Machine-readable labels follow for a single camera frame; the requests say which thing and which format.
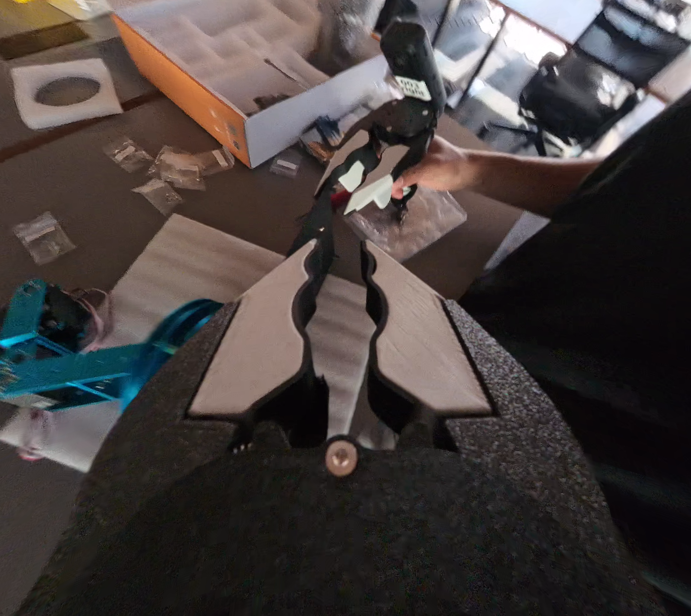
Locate blue hobby robot arm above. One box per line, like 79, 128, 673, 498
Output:
0, 190, 337, 414

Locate silver foil bag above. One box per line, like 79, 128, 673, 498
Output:
299, 114, 346, 163

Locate orange cardboard box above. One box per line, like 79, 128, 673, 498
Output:
11, 0, 411, 169

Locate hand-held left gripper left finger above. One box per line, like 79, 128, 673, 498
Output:
186, 240, 319, 420

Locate large clear zip bag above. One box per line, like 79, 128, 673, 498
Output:
345, 184, 468, 263

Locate person's right forearm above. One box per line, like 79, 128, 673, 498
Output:
475, 149, 605, 217

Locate grey top table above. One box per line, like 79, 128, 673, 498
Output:
488, 0, 602, 45

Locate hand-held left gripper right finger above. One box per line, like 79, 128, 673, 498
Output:
361, 240, 494, 418

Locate white foam sheet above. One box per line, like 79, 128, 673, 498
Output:
0, 214, 389, 471

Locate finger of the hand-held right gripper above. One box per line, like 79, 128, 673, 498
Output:
315, 132, 381, 196
343, 175, 395, 216

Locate white foam insert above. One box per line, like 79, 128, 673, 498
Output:
10, 57, 125, 131

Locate person's right hand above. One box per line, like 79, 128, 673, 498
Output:
391, 135, 481, 201

